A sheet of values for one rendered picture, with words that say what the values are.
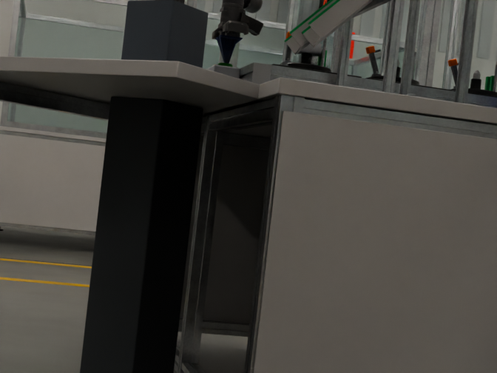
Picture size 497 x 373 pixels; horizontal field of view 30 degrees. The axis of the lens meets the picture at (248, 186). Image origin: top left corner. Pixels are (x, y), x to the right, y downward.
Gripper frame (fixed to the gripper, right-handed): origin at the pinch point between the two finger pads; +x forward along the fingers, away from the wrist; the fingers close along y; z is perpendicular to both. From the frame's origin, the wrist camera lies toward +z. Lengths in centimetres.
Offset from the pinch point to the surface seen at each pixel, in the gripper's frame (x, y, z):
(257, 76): 7.8, -18.7, 4.3
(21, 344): 101, 99, -44
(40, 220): 83, 490, -34
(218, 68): 5.3, -3.7, -2.7
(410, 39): -6.2, -22.8, 41.6
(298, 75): 6.1, -18.4, 14.9
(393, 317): 56, -77, 22
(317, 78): 6.2, -18.4, 19.9
